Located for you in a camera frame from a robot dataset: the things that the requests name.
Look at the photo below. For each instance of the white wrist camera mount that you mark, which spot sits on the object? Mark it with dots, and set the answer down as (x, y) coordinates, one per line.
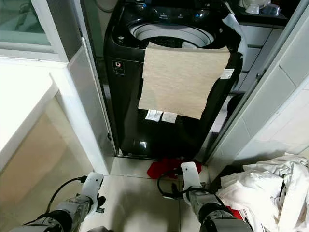
(190, 175)
(92, 184)

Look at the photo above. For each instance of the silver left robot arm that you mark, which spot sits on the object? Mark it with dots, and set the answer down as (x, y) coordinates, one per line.
(67, 212)

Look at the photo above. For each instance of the black flat platform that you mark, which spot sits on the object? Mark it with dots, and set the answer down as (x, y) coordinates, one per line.
(224, 169)

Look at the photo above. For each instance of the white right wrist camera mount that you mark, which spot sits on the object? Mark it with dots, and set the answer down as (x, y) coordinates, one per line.
(190, 175)

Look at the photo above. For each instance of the grey door frame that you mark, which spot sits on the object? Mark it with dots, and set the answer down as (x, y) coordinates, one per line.
(246, 106)

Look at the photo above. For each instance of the small red garment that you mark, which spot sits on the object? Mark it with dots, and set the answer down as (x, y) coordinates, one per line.
(232, 213)

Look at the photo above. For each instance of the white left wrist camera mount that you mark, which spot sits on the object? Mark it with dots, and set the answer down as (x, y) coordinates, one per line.
(92, 184)

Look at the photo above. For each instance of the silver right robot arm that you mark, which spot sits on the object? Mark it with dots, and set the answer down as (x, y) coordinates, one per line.
(217, 217)

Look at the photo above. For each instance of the glass window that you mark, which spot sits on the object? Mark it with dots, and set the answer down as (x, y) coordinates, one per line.
(24, 19)

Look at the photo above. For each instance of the white round plastic object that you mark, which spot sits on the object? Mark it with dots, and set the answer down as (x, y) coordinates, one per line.
(253, 6)

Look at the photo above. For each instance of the black top-load washing machine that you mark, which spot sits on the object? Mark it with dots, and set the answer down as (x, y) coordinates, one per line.
(128, 121)

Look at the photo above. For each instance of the red cloth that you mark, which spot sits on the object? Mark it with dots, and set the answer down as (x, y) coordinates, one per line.
(161, 167)

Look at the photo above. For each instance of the beige cloth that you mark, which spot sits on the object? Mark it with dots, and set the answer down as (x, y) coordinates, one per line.
(183, 79)

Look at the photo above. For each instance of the white paper label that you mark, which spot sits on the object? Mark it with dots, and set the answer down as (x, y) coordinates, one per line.
(153, 115)
(169, 117)
(227, 73)

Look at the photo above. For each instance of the grey cabinet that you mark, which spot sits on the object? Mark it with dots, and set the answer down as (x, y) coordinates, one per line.
(260, 48)

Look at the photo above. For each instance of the beige cabinet panel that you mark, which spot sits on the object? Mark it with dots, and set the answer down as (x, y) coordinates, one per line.
(38, 169)

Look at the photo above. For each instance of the white clothes pile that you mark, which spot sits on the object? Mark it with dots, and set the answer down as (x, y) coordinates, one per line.
(251, 193)

